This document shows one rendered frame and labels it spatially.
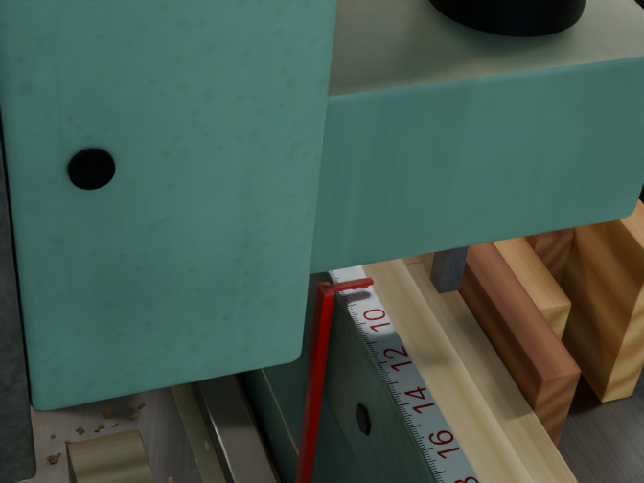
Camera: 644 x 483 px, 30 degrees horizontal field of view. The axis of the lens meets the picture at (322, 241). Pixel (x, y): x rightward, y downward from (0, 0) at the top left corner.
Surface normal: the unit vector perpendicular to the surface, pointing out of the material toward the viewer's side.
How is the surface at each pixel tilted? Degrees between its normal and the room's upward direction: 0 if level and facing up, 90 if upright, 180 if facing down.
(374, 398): 90
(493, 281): 0
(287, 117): 90
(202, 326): 90
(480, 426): 0
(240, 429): 0
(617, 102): 90
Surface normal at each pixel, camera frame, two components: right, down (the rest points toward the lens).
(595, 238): -0.94, 0.16
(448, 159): 0.33, 0.63
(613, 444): 0.08, -0.76
